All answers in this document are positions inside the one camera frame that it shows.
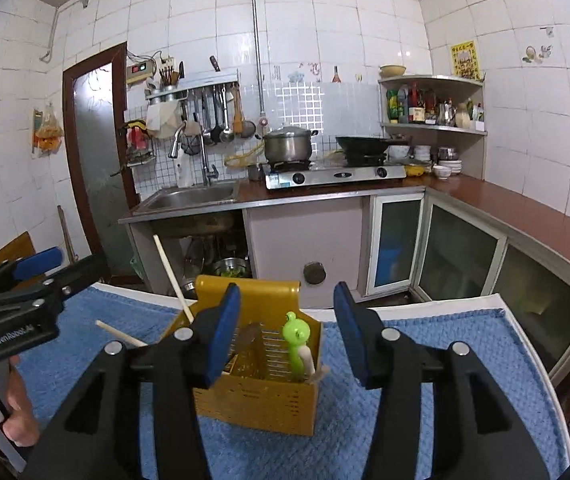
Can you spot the round metal cap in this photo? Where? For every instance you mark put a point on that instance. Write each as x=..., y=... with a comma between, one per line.
x=314, y=272

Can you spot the beige bowl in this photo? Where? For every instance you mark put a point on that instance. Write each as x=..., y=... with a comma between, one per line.
x=392, y=71

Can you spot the brown topped kitchen counter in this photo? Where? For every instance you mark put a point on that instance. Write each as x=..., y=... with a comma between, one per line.
x=515, y=210

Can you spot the hanging orange plastic bag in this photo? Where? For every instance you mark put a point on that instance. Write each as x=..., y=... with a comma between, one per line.
x=47, y=132

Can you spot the grey wall pipe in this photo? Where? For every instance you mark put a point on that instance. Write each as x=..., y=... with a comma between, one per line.
x=255, y=35

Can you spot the yellow perforated utensil holder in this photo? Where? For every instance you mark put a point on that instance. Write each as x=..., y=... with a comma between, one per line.
x=255, y=405

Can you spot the row of hanging kitchen utensils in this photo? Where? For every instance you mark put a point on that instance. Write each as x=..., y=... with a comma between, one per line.
x=222, y=120

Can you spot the row of condiment bottles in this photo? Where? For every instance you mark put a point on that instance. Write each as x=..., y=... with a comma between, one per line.
x=415, y=107

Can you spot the yellow bowl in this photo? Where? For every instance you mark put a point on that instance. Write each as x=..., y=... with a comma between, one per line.
x=415, y=169

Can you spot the white plastic bottle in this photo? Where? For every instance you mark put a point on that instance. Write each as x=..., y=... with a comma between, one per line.
x=183, y=170

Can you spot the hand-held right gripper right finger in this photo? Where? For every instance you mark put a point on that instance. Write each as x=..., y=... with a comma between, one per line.
x=352, y=330

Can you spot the fruit wall sticker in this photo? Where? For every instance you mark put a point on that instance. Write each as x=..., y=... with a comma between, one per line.
x=532, y=54

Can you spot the steel gas stove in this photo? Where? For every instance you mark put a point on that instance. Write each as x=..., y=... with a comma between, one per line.
x=335, y=176

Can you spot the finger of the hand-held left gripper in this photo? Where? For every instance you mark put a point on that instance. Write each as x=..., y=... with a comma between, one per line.
x=80, y=277
x=40, y=261

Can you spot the black wok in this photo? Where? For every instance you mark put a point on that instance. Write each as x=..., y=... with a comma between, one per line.
x=365, y=146

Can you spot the white corner shelf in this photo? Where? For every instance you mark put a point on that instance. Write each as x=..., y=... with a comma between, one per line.
x=435, y=127

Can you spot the person's left hand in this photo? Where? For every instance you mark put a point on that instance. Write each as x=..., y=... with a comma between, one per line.
x=20, y=410

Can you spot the steel sink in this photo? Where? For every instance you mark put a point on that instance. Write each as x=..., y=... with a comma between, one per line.
x=185, y=199

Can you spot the white hanging cloth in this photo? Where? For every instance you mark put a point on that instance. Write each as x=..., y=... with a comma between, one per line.
x=162, y=120

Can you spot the yellow wall poster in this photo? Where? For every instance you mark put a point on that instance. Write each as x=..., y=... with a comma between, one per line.
x=464, y=60

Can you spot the brown framed glass door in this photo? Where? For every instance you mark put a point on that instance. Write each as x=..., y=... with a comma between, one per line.
x=97, y=160

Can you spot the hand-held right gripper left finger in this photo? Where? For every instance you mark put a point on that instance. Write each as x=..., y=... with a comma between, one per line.
x=222, y=335

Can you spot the steel pot with lid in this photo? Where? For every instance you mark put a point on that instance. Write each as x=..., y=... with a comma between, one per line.
x=287, y=147

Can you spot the wooden chair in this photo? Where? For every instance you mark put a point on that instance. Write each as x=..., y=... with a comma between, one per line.
x=12, y=245

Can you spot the blue textured blanket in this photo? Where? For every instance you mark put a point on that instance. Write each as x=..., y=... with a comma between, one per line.
x=275, y=460

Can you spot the stack of white bowls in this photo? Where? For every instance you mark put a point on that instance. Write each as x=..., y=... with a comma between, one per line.
x=445, y=167

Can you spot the metal cup of utensils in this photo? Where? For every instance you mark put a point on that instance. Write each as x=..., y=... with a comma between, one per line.
x=169, y=80

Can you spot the steel basin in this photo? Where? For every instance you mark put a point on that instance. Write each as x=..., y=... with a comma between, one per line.
x=232, y=267

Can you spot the wooden stick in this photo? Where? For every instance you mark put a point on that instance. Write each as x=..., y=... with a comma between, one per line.
x=66, y=235

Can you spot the metal wall utensil rack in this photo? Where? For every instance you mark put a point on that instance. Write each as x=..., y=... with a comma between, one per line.
x=200, y=85

